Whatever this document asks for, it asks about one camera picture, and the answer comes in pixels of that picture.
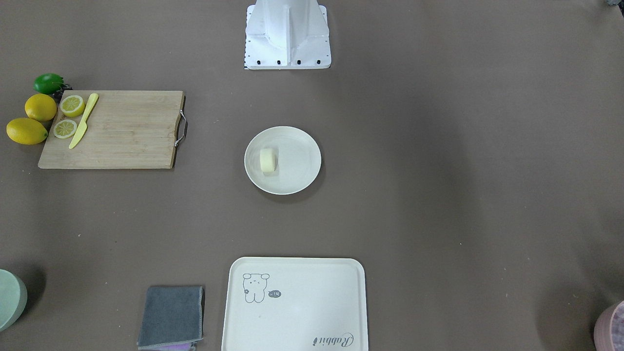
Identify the white round plate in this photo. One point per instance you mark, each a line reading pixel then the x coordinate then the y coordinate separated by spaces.
pixel 297 160

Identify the cream rabbit tray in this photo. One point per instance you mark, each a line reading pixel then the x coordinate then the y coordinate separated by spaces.
pixel 295 304

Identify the grey folded cloth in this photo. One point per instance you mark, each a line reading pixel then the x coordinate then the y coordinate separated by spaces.
pixel 172 318

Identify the yellow plastic knife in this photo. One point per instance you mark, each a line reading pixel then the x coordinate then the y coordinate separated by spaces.
pixel 82 125

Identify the lemon half near lime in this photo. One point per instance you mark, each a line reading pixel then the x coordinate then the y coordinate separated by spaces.
pixel 72 105

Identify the lemon half outer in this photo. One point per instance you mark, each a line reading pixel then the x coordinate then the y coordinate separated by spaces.
pixel 65 128

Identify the whole lemon near lime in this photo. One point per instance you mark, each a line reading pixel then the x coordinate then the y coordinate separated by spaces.
pixel 41 107

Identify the green lime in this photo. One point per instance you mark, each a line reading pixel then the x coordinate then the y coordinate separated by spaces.
pixel 48 83

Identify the whole lemon outer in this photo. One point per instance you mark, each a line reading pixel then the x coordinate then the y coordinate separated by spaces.
pixel 26 131

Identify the green ceramic bowl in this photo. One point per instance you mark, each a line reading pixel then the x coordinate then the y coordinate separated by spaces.
pixel 13 298

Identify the pink bowl of ice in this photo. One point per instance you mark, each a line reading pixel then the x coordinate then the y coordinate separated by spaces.
pixel 608 332

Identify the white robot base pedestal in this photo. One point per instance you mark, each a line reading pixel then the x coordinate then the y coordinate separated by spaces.
pixel 287 35

